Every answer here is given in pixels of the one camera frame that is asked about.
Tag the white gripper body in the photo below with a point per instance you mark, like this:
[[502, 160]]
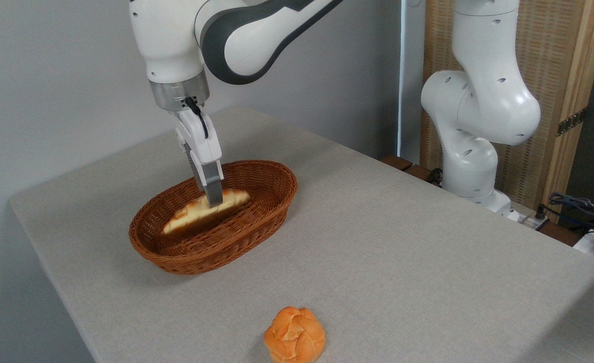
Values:
[[202, 143]]

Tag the round orange bread roll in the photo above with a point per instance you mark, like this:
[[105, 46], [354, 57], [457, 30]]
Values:
[[294, 337]]

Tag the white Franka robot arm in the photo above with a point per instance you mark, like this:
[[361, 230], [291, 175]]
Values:
[[483, 106]]

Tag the brown wooden base board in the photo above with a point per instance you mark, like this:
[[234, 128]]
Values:
[[408, 166]]

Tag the long braided bread loaf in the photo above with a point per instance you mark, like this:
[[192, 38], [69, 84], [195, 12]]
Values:
[[191, 217]]

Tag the dark metal hinge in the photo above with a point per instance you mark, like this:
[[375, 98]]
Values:
[[572, 122]]

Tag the grey tablecloth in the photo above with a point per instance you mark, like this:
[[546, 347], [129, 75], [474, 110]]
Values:
[[377, 277]]

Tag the brown oval wicker basket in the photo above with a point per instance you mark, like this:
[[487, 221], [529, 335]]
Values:
[[211, 237]]

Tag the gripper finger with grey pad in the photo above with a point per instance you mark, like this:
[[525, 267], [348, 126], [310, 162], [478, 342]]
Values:
[[214, 184], [192, 166]]

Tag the wooden slatted screen panel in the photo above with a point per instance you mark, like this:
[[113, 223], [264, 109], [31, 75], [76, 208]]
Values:
[[554, 55]]

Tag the white vertical frame post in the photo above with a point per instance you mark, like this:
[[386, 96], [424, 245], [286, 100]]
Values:
[[410, 75]]

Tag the white power strip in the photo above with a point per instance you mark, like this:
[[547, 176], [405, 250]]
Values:
[[531, 221]]

